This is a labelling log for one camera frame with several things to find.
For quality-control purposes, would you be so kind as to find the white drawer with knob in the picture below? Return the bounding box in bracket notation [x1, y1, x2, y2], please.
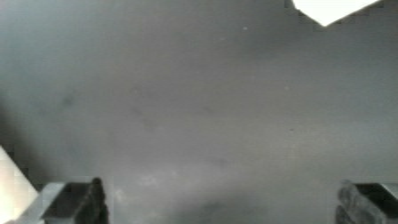
[0, 146, 37, 224]

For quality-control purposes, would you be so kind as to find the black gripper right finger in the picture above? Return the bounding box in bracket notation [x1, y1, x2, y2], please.
[334, 181, 398, 224]

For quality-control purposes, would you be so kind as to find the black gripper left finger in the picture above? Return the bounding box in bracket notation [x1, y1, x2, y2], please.
[41, 178, 110, 224]

